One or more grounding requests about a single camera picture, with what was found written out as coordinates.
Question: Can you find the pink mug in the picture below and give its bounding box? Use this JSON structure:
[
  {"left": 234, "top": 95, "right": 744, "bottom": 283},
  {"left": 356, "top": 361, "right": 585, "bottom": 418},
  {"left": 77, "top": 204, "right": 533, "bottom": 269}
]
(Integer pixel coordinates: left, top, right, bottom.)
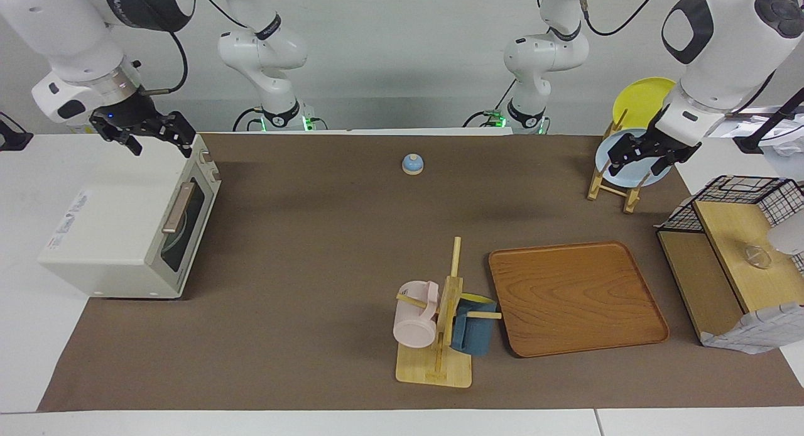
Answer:
[{"left": 393, "top": 281, "right": 440, "bottom": 349}]

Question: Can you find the black base cable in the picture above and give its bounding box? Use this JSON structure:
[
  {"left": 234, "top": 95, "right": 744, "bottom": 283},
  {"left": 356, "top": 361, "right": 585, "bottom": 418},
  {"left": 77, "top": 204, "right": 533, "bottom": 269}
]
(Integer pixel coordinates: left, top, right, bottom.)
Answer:
[
  {"left": 464, "top": 78, "right": 517, "bottom": 129},
  {"left": 232, "top": 107, "right": 264, "bottom": 133}
]

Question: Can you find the brown wooden tray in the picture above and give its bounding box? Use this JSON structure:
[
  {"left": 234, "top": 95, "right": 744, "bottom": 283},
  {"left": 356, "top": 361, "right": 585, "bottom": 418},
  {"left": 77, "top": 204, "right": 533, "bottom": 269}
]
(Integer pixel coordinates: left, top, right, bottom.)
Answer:
[{"left": 489, "top": 241, "right": 670, "bottom": 359}]

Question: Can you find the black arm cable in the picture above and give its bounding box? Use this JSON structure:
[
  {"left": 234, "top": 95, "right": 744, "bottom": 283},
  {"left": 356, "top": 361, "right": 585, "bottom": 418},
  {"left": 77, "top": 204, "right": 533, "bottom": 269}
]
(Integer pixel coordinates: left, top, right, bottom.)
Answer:
[
  {"left": 577, "top": 0, "right": 666, "bottom": 36},
  {"left": 139, "top": 0, "right": 249, "bottom": 96}
]

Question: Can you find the clear glass cup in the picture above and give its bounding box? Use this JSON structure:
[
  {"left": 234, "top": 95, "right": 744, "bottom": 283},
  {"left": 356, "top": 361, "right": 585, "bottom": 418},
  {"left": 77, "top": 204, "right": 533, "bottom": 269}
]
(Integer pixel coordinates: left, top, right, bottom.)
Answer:
[{"left": 745, "top": 243, "right": 773, "bottom": 270}]

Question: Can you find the black left base cable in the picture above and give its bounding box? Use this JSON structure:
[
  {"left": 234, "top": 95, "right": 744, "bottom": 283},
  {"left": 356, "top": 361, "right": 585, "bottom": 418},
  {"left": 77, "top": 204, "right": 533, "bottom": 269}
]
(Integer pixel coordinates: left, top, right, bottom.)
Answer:
[{"left": 464, "top": 78, "right": 517, "bottom": 129}]

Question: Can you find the light blue plate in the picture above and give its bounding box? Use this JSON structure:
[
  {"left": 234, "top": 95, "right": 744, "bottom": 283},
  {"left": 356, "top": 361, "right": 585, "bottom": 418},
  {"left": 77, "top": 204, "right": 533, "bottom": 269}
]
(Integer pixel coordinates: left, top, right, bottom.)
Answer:
[{"left": 595, "top": 128, "right": 673, "bottom": 188}]

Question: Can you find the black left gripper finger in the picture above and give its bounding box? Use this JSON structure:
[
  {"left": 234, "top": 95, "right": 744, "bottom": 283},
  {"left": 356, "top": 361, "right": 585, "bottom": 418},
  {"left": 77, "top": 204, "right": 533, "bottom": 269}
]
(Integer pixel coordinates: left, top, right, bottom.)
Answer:
[
  {"left": 607, "top": 134, "right": 641, "bottom": 176},
  {"left": 651, "top": 150, "right": 678, "bottom": 176}
]

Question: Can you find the white crumpled paper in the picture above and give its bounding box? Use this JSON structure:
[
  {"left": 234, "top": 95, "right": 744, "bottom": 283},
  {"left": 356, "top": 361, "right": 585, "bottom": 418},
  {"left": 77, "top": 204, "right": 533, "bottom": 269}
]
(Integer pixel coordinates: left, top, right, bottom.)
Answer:
[{"left": 722, "top": 106, "right": 804, "bottom": 179}]

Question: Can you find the yellow plate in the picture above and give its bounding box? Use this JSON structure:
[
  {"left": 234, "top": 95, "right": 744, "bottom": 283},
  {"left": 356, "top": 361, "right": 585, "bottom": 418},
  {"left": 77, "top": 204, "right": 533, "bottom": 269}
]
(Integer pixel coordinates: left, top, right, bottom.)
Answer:
[{"left": 612, "top": 77, "right": 678, "bottom": 132}]

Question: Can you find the blue mug yellow inside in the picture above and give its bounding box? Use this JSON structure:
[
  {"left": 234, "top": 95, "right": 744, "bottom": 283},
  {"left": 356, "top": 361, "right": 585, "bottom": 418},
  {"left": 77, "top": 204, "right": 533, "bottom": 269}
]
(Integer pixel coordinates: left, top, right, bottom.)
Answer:
[{"left": 450, "top": 293, "right": 499, "bottom": 356}]

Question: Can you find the brown table mat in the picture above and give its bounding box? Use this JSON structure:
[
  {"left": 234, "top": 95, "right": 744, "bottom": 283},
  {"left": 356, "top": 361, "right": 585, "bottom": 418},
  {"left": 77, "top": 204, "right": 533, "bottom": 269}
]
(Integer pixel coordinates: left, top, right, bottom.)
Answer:
[{"left": 38, "top": 133, "right": 804, "bottom": 413}]

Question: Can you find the white toaster oven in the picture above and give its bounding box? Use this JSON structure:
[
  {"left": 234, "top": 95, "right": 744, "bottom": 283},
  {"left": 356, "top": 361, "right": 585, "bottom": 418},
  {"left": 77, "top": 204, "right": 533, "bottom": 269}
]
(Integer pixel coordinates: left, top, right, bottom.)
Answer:
[{"left": 38, "top": 133, "right": 222, "bottom": 300}]

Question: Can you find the black wire basket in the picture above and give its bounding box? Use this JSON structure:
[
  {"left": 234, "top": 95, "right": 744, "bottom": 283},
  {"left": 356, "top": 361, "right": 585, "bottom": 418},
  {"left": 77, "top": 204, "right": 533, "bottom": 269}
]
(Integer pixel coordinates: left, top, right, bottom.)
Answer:
[{"left": 663, "top": 175, "right": 804, "bottom": 273}]

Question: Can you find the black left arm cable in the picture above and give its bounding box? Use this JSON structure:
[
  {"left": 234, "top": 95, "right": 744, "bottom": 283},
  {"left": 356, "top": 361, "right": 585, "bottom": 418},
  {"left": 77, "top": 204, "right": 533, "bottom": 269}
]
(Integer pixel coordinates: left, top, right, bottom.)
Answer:
[{"left": 577, "top": 0, "right": 666, "bottom": 36}]

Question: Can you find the wooden two-tier shelf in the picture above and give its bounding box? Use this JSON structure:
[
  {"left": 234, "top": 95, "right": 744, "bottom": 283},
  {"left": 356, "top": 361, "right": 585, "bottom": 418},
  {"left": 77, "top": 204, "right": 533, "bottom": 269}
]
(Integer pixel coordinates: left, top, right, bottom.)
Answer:
[{"left": 656, "top": 199, "right": 804, "bottom": 347}]

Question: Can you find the black camera stand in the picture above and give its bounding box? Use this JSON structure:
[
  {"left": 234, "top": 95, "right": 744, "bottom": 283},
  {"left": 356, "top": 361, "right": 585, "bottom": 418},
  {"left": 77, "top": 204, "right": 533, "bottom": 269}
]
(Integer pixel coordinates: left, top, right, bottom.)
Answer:
[{"left": 735, "top": 87, "right": 804, "bottom": 154}]

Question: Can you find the wooden plate rack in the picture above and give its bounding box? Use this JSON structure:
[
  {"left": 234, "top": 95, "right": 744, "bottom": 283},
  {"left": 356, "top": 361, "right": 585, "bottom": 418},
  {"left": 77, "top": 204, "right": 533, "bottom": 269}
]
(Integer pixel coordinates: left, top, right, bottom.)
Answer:
[{"left": 587, "top": 109, "right": 651, "bottom": 214}]

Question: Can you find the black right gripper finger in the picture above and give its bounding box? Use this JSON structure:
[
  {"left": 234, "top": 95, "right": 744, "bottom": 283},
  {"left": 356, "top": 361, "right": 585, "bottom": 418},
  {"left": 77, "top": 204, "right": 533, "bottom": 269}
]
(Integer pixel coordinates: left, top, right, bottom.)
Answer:
[
  {"left": 100, "top": 127, "right": 143, "bottom": 156},
  {"left": 154, "top": 111, "right": 197, "bottom": 158}
]

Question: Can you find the wooden mug tree stand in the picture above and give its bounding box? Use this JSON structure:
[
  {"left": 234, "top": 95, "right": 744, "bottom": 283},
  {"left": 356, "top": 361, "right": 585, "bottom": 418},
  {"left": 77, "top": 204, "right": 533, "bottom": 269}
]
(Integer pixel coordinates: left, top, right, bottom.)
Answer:
[{"left": 396, "top": 237, "right": 503, "bottom": 388}]

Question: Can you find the black clamp mount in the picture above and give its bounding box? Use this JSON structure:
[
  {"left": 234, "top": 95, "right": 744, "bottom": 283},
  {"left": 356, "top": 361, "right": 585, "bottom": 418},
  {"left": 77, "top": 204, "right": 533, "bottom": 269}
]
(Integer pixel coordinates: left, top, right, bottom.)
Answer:
[{"left": 0, "top": 112, "right": 33, "bottom": 151}]

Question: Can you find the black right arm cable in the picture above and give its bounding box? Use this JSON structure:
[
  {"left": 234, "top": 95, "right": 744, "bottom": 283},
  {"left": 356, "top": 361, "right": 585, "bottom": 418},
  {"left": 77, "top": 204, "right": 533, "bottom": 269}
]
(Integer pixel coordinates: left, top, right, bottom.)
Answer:
[{"left": 139, "top": 0, "right": 249, "bottom": 96}]

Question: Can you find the white quilted cloth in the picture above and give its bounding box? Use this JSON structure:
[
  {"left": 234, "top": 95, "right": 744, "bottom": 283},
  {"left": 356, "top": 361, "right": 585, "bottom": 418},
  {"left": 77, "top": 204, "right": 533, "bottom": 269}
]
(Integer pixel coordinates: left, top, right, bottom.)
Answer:
[{"left": 700, "top": 301, "right": 804, "bottom": 355}]

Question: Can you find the black right base cable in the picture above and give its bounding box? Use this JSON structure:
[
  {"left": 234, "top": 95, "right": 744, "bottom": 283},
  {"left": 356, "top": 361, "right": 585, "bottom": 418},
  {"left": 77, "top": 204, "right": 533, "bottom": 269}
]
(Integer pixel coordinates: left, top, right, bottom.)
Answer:
[{"left": 232, "top": 107, "right": 264, "bottom": 133}]

